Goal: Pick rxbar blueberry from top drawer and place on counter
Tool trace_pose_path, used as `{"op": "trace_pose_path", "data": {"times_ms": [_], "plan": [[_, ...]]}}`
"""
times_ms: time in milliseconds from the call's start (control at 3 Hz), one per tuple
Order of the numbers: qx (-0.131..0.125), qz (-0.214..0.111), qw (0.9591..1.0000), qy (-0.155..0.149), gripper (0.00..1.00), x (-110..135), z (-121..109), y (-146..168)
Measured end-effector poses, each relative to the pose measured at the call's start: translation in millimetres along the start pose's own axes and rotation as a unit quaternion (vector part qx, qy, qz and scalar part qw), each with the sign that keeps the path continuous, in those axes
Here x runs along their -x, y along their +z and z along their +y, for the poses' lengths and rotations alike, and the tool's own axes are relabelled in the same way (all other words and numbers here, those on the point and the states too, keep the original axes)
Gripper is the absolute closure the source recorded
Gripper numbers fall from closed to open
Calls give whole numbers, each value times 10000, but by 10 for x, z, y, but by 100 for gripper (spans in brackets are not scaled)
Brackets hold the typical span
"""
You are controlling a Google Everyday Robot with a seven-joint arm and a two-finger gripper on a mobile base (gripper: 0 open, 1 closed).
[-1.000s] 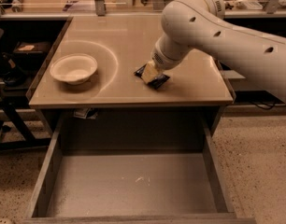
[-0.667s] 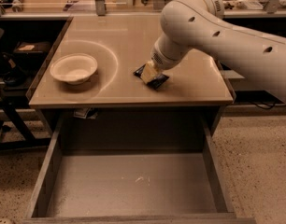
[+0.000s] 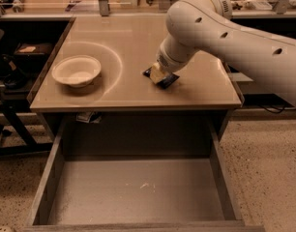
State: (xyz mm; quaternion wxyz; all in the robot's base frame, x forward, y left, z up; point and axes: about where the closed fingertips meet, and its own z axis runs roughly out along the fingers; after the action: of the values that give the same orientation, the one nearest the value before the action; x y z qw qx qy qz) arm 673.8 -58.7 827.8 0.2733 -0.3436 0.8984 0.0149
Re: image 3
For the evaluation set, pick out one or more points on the grey counter cabinet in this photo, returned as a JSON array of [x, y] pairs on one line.
[[126, 46]]

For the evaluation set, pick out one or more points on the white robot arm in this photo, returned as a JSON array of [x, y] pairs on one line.
[[193, 25]]

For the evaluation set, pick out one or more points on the grey open top drawer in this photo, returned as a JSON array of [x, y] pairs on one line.
[[136, 174]]

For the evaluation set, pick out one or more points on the white paper bowl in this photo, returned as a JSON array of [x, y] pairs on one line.
[[76, 71]]

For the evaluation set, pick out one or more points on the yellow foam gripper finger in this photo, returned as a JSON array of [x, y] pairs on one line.
[[157, 73]]

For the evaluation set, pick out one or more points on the white tag under counter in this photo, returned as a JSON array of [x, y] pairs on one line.
[[89, 117]]

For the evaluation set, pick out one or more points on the black box on shelf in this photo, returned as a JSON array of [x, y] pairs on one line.
[[34, 52]]

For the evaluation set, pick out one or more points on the black chair base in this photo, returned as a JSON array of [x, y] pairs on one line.
[[30, 145]]

